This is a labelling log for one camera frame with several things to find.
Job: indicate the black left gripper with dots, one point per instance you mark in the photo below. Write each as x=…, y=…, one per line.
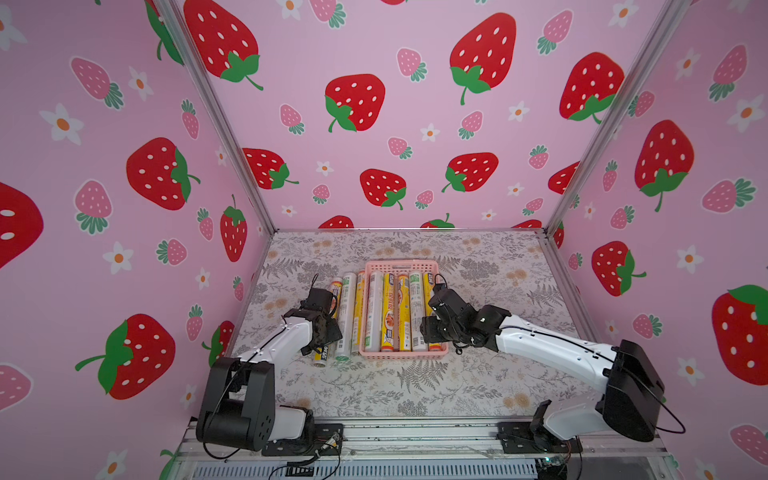
x=332, y=327

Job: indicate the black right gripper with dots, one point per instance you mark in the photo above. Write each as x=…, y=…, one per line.
x=433, y=327

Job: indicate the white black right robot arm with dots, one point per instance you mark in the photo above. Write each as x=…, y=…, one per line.
x=626, y=390

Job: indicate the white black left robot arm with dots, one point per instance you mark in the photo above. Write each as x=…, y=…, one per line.
x=239, y=408

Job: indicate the pink perforated plastic basket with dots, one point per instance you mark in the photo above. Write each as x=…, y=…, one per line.
x=397, y=267

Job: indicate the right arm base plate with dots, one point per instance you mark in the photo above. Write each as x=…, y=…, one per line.
x=520, y=438

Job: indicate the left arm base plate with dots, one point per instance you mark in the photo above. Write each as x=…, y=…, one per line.
x=321, y=438

